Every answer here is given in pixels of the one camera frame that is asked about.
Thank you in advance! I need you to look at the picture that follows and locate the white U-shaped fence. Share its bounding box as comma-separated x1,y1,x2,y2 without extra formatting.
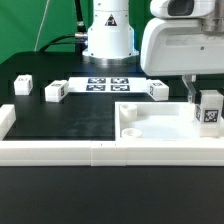
0,104,224,166

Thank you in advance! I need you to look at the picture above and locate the white marker base plate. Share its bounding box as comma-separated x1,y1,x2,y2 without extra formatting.
68,77,147,93

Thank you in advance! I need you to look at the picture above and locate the thin white cable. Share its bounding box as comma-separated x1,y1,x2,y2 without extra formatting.
33,0,52,53

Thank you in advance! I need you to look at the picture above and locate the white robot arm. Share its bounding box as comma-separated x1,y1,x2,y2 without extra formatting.
83,0,224,101

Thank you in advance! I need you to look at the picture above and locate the black cable bundle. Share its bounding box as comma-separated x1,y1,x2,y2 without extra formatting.
39,0,89,54

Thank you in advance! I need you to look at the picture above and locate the white square tabletop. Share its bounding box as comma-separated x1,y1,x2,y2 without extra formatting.
113,100,214,141

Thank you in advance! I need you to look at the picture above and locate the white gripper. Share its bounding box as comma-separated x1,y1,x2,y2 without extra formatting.
140,0,224,104

